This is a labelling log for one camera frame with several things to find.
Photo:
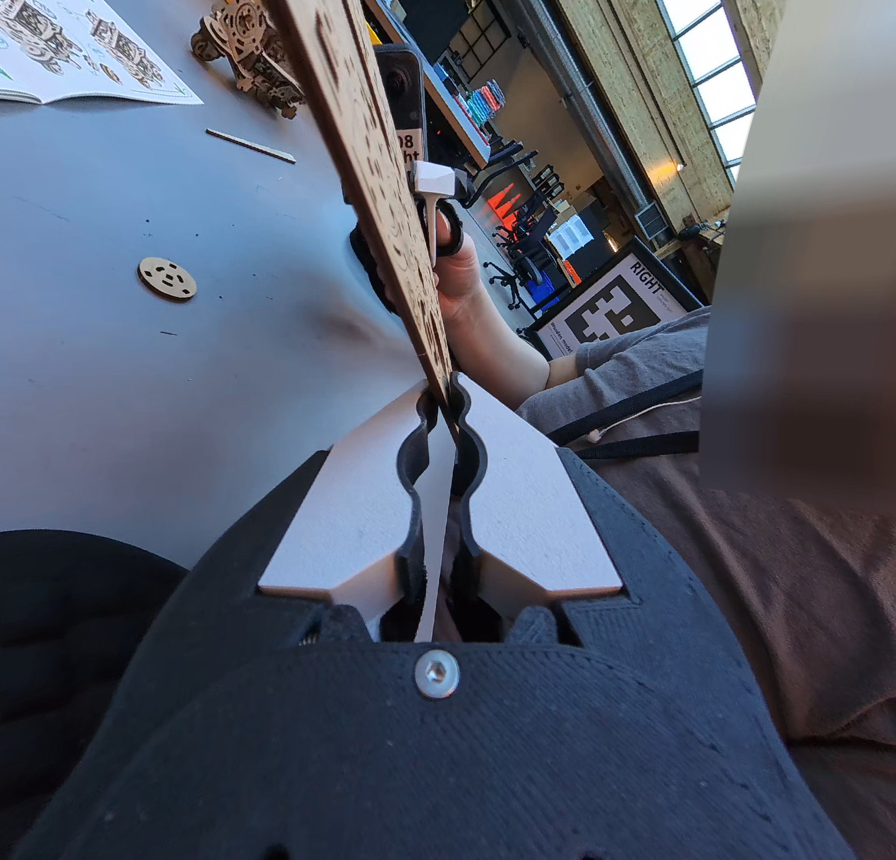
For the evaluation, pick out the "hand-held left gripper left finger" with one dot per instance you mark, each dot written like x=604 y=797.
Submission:
x=336 y=517

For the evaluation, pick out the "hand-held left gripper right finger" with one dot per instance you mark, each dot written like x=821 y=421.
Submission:
x=535 y=517

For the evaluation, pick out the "black padded cloth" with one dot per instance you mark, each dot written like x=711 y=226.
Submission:
x=70 y=629

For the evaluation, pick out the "metal ventilation duct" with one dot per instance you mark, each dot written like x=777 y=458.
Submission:
x=581 y=89

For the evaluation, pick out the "laser-cut wooden parts sheet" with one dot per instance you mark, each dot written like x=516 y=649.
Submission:
x=336 y=68

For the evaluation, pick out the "thin wooden stick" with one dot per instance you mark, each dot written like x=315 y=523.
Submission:
x=250 y=145

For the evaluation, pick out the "partly built wooden model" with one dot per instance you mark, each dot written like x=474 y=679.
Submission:
x=245 y=40

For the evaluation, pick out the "round wooden disc part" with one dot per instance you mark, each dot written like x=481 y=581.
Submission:
x=183 y=287

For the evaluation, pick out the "person's dark trousers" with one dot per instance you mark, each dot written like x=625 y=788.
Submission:
x=847 y=804

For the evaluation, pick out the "framed marker sign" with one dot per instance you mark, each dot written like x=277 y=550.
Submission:
x=595 y=314

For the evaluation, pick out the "wall vent grille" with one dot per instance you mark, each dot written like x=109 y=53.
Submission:
x=651 y=221

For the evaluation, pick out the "person's right forearm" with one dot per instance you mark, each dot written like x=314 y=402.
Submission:
x=504 y=356

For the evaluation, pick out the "person's right hand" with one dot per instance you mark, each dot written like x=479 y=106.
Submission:
x=458 y=282

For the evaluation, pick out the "stack of coloured bins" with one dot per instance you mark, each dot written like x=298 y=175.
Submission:
x=484 y=101

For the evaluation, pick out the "model instruction booklet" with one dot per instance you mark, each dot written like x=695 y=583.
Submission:
x=91 y=75

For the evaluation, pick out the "blue storage bin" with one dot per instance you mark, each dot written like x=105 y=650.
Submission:
x=540 y=294

